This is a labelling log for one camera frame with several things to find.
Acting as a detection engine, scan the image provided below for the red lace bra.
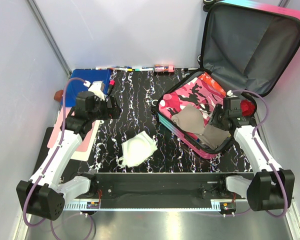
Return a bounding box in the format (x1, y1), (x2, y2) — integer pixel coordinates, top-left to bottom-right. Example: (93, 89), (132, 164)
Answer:
(240, 99), (256, 117)

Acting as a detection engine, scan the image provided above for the beige bra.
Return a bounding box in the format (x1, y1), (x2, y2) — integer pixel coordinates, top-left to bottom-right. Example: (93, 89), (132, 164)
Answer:
(171, 104), (230, 150)

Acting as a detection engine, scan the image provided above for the pink camouflage garment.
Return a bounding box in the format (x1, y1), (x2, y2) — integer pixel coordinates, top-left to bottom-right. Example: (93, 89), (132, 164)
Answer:
(158, 76), (225, 125)

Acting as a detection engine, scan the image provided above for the orange white shirt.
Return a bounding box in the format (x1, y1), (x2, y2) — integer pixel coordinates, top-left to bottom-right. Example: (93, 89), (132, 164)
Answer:
(198, 72), (227, 97)

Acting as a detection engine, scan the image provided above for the white bra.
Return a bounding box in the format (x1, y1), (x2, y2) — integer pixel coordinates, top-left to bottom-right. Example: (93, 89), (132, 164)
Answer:
(117, 131), (158, 168)

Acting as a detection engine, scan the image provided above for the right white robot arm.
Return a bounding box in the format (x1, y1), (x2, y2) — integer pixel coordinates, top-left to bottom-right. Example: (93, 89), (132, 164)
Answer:
(210, 96), (295, 216)

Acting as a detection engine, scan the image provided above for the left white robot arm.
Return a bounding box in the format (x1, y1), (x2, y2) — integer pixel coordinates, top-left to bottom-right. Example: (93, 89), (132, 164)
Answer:
(16, 91), (122, 221)

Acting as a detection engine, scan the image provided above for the red capped black marker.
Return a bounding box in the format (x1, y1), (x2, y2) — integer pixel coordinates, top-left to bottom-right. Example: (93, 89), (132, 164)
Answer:
(107, 79), (115, 96)

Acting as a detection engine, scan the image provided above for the colourful marker pen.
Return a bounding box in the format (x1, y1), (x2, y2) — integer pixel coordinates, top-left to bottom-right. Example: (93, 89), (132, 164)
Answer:
(109, 66), (133, 72)

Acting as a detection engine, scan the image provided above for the blue folder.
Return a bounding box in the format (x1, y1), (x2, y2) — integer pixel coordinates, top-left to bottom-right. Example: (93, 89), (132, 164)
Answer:
(65, 69), (112, 107)

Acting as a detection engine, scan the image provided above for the black tape roll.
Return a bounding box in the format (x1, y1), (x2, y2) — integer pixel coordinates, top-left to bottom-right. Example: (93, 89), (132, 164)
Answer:
(151, 99), (158, 106)

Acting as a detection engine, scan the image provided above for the pink white board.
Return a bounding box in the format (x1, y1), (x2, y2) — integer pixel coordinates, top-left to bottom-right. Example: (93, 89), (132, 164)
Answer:
(47, 110), (101, 162)

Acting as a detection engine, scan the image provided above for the brown red round object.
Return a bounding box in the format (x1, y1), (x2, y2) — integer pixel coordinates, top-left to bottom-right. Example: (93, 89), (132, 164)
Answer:
(53, 89), (64, 103)

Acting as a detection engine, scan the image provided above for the teal capped marker pen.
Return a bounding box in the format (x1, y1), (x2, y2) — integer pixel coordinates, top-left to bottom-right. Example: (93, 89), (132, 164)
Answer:
(131, 67), (154, 72)

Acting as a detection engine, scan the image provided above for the pink patterned tube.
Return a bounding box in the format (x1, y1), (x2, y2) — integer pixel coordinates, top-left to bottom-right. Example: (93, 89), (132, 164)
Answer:
(153, 64), (175, 73)

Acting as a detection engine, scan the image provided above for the pink teal hardshell suitcase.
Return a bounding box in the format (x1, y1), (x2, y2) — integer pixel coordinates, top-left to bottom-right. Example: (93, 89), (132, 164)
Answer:
(155, 0), (300, 159)

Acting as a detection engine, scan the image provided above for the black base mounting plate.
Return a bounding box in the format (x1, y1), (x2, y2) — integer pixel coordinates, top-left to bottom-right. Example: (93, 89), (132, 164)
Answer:
(62, 172), (247, 201)

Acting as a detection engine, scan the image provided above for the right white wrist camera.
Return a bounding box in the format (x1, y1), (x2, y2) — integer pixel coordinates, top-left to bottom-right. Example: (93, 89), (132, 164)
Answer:
(226, 90), (236, 98)

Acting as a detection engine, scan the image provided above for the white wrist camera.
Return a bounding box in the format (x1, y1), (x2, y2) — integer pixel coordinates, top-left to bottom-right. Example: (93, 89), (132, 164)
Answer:
(226, 90), (236, 98)
(83, 80), (106, 101)

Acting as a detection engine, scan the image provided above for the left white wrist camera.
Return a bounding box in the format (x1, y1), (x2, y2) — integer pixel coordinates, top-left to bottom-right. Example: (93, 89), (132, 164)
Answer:
(83, 80), (106, 101)

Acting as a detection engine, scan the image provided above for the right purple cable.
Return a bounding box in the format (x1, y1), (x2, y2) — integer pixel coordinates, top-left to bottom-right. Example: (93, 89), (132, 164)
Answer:
(229, 89), (291, 218)

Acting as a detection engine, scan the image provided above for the purple cable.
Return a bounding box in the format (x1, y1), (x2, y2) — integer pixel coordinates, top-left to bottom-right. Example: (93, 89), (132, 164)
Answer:
(229, 89), (291, 218)
(22, 77), (94, 240)

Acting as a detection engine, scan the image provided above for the aluminium rail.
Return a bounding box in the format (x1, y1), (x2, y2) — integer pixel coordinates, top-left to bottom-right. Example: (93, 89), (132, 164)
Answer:
(64, 181), (296, 212)

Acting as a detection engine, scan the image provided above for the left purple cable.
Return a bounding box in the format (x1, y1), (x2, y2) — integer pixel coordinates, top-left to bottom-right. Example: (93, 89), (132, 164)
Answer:
(22, 77), (94, 240)

